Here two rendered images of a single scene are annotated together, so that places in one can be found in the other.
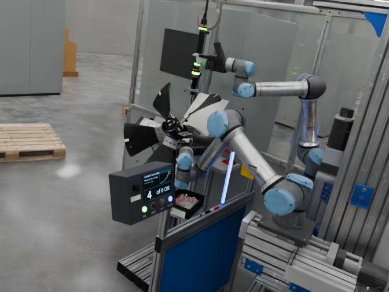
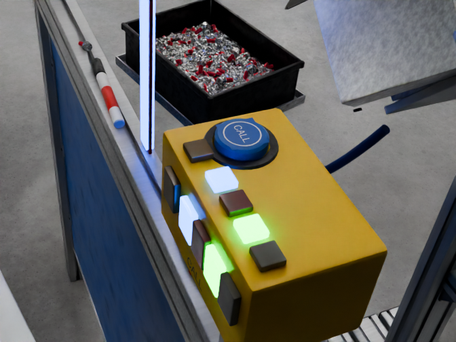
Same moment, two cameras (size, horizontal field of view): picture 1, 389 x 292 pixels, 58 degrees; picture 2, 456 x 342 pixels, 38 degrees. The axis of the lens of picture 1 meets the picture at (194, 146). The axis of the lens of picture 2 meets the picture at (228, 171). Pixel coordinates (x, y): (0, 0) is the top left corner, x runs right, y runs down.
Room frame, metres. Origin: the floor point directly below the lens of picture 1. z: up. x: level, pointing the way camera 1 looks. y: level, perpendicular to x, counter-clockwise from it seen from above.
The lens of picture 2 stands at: (2.24, -0.71, 1.39)
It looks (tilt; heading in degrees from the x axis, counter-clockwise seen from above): 42 degrees down; 117
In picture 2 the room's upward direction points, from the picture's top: 6 degrees clockwise
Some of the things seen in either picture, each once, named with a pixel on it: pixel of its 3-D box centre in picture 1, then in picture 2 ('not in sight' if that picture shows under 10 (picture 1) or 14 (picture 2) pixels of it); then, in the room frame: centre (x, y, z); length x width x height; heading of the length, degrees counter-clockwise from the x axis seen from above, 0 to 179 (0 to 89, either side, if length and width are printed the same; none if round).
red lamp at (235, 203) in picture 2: not in sight; (235, 203); (2.11, -0.43, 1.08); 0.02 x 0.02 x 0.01; 55
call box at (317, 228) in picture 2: (254, 168); (258, 233); (2.11, -0.40, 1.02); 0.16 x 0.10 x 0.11; 145
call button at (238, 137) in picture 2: not in sight; (241, 140); (2.08, -0.37, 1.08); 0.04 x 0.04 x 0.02
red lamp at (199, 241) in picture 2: not in sight; (200, 245); (2.09, -0.45, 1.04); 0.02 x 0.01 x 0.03; 145
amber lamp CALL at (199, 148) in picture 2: not in sight; (198, 150); (2.06, -0.40, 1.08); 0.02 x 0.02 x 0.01; 55
